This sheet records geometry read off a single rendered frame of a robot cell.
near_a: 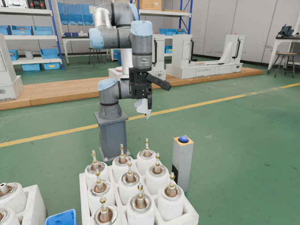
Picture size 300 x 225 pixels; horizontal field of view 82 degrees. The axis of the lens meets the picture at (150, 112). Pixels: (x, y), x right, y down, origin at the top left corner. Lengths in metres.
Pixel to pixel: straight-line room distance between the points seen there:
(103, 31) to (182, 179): 0.77
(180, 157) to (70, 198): 0.61
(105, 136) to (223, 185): 0.75
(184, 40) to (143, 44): 2.49
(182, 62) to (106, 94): 2.25
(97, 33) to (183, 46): 2.47
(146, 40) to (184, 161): 0.57
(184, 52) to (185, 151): 2.44
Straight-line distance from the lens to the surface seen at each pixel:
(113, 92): 1.04
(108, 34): 0.72
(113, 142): 1.15
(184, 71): 3.10
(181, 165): 0.89
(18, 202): 0.87
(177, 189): 0.70
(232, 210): 1.03
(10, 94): 2.58
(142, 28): 0.63
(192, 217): 0.73
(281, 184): 1.30
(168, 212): 0.70
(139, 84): 0.67
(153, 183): 0.75
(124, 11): 1.09
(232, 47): 4.06
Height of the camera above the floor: 0.77
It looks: 24 degrees down
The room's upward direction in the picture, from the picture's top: straight up
